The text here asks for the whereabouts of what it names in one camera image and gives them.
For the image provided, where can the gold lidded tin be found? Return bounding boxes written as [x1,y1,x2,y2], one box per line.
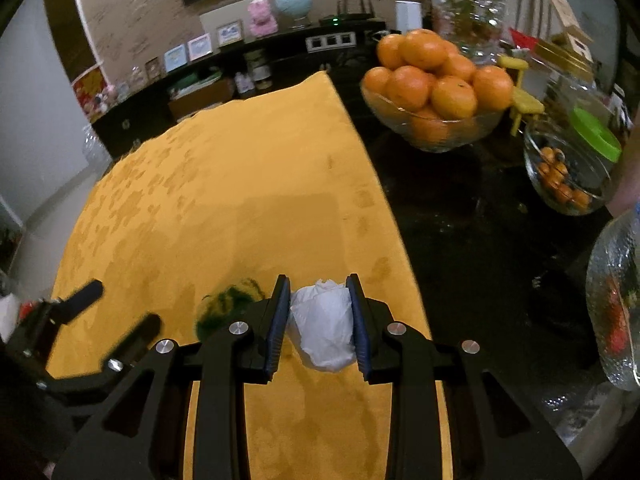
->
[532,39,596,81]

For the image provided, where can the white picture frame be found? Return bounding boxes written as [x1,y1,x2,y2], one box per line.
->
[216,20,246,48]
[187,33,213,61]

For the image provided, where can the black router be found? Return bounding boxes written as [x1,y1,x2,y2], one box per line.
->
[320,0,387,27]

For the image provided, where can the crystal vase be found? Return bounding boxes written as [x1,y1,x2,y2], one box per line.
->
[422,0,513,63]

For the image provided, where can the glass bowl of oranges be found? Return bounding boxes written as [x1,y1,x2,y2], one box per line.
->
[362,29,515,143]

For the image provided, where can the red floral decoration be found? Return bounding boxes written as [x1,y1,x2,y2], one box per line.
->
[72,65,106,121]

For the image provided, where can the white tower device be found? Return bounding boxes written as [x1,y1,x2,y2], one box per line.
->
[395,1,423,31]

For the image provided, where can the yellow tablecloth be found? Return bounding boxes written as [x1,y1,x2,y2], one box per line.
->
[50,71,441,480]

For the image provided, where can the dark green wrapper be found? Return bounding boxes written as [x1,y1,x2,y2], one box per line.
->
[195,277,266,338]

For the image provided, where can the green lid jar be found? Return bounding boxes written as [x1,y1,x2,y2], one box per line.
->
[572,106,622,162]

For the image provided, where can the black TV cabinet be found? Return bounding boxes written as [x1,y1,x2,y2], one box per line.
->
[92,20,401,158]

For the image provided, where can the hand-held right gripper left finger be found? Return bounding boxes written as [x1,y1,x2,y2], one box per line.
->
[52,274,292,480]

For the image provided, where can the wooden house ornament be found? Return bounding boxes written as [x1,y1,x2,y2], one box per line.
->
[540,0,596,56]

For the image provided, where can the pink plush toy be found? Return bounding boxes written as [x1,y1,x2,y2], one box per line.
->
[247,0,278,37]

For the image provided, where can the wooden box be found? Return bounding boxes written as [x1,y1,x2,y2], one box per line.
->
[167,82,236,121]

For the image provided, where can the white tissue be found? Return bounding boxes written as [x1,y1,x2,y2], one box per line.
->
[287,279,357,373]

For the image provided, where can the textured glass jar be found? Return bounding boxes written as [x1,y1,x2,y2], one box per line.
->
[586,205,640,391]

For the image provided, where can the pile of kumquats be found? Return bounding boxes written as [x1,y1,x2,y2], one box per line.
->
[537,146,592,211]

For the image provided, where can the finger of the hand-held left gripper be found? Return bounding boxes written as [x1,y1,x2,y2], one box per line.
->
[20,280,104,332]
[37,313,163,407]

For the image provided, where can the yellow toy chair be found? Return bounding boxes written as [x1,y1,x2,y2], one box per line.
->
[497,56,545,136]

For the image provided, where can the small glass bowl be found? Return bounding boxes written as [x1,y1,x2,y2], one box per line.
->
[523,119,618,217]

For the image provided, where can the glass fruit bowl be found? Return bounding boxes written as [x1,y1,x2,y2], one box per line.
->
[360,85,506,153]

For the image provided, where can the large clear water bottle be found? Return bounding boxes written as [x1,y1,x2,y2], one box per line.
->
[80,122,113,163]

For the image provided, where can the labelled jar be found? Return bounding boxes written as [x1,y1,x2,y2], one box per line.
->
[247,50,273,88]

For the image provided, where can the white power strip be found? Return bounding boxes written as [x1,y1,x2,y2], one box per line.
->
[306,31,357,52]

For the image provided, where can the light blue desk globe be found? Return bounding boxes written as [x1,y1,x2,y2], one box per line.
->
[274,0,313,30]

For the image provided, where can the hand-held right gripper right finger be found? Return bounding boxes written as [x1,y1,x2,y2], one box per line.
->
[346,273,583,480]

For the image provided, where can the green folded cloth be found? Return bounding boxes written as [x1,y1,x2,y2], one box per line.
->
[170,70,223,98]

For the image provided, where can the blue picture frame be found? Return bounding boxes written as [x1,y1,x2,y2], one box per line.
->
[164,45,188,73]

